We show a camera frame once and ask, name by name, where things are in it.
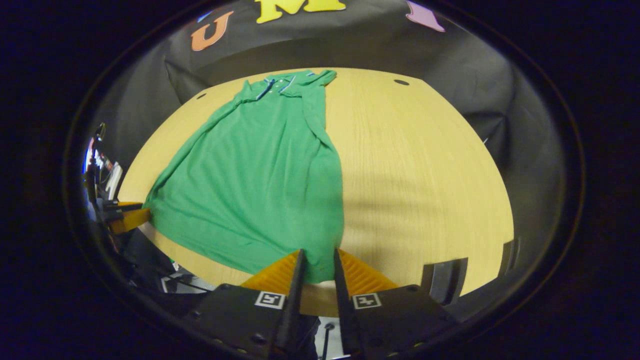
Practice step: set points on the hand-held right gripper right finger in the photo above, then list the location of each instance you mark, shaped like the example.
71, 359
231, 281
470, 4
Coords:
342, 300

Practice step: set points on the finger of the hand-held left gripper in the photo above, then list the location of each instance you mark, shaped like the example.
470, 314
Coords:
130, 220
122, 205

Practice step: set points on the green T-shirt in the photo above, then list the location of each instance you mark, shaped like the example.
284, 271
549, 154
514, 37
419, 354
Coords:
260, 180

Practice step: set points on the black backdrop cloth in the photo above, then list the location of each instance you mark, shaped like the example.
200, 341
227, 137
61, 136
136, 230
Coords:
450, 55

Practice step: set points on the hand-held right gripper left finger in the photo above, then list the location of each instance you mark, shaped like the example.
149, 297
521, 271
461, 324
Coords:
295, 300

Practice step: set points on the white panel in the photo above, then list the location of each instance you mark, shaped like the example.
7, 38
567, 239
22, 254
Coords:
114, 180

